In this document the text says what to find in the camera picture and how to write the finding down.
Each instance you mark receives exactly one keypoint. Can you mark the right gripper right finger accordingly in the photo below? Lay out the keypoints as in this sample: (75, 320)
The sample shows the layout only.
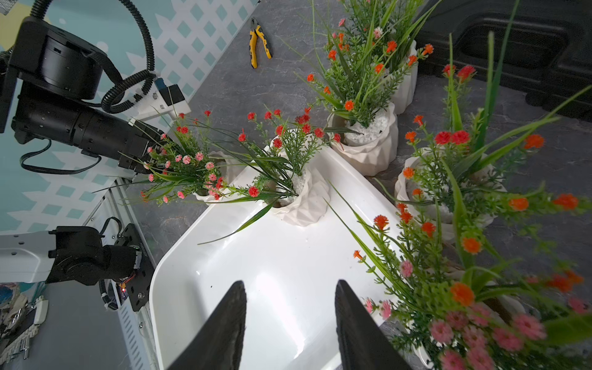
(362, 345)

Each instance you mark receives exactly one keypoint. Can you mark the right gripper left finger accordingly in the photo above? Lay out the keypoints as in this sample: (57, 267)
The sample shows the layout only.
(219, 343)

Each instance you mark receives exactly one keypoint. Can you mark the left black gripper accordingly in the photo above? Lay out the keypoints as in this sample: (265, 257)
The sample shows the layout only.
(137, 139)

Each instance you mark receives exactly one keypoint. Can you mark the pink flower pot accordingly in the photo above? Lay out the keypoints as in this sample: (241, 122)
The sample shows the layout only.
(182, 163)
(477, 312)

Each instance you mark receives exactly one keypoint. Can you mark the white plastic storage tray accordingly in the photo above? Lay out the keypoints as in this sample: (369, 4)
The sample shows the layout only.
(290, 274)

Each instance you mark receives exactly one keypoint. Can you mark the red flower pot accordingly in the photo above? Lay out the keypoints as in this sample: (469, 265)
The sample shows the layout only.
(352, 84)
(282, 167)

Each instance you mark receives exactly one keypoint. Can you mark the orange flower pot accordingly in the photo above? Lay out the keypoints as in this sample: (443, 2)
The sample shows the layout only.
(460, 177)

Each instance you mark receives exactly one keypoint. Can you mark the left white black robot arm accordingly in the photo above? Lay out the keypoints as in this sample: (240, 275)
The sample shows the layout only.
(59, 88)

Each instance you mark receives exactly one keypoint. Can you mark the yellow black pliers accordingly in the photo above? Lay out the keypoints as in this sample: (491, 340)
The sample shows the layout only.
(257, 33)

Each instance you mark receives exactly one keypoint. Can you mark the red flower pot rearmost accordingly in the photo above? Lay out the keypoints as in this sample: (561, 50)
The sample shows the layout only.
(392, 27)

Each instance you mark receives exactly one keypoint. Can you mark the black plastic tool case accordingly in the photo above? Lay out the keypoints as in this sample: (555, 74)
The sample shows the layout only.
(544, 46)

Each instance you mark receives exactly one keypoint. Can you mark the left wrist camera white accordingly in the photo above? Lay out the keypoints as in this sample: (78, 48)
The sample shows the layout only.
(163, 100)

